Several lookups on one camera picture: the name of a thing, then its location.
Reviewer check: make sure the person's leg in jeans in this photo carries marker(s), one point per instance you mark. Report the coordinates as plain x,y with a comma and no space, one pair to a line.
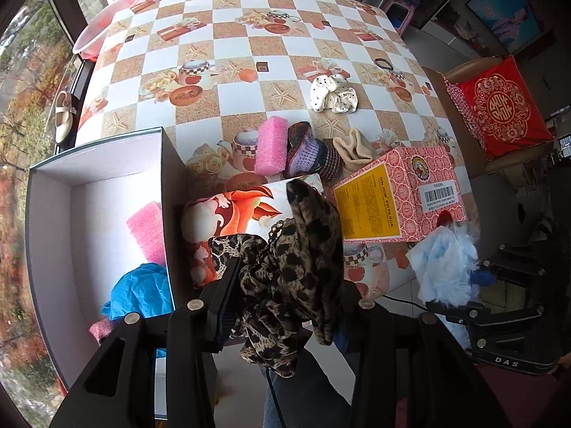
312,401

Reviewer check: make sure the person's maroon clothing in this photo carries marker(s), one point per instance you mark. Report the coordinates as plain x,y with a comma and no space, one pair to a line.
526,405

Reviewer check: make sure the checkered printed tablecloth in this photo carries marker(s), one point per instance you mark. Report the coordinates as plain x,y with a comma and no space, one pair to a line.
285,22

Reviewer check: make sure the beige sock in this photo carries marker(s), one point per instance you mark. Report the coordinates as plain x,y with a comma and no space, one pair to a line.
357,151

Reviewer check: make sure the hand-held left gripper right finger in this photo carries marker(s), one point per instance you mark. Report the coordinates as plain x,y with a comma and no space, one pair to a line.
357,321

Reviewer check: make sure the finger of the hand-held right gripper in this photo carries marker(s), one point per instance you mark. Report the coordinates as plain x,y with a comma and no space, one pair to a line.
517,263
459,313

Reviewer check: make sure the purple striped knitted sock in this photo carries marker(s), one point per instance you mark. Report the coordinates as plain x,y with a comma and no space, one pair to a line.
308,156

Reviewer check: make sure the red patterned medicine box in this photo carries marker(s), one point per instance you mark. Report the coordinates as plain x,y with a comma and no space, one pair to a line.
401,187

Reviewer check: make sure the pink translucent basin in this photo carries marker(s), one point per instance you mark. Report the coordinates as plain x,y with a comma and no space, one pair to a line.
111,20

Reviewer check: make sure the light blue fluffy cloth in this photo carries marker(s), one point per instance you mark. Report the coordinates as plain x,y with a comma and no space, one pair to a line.
439,267

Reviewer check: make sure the wall poster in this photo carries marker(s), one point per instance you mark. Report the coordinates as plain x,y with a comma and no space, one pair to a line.
508,9

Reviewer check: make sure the pink plastic stool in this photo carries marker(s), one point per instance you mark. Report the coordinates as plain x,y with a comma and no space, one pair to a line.
399,13

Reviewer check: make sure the white polka dot scrunchie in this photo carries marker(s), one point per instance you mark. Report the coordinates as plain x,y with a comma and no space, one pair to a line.
332,93

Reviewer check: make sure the red patterned cushion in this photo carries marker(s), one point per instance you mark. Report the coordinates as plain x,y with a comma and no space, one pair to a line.
499,107

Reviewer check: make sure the pink sponge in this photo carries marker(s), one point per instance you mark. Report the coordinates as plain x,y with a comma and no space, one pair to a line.
271,145
147,232

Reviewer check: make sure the white storage box dark outside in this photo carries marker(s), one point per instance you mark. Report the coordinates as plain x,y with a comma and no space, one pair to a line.
89,214

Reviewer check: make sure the brown chair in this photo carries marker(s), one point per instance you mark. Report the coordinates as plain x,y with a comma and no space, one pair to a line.
473,64

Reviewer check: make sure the dark window frame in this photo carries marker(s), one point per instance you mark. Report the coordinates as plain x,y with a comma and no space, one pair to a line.
67,22

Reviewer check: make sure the leopard print scarf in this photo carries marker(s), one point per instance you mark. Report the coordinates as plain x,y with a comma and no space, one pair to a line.
290,254

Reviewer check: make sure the red checked cloth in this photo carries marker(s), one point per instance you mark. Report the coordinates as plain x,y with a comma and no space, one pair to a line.
455,93

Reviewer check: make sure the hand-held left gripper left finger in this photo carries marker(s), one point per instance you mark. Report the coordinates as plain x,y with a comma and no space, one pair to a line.
218,303

